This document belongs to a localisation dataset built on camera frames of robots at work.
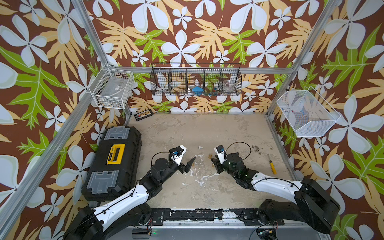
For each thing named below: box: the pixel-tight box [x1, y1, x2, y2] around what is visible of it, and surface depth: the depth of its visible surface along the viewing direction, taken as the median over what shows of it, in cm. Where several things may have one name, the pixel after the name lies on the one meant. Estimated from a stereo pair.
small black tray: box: [133, 109, 154, 122], surface depth 121 cm
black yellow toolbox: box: [81, 126, 142, 202], surface depth 77 cm
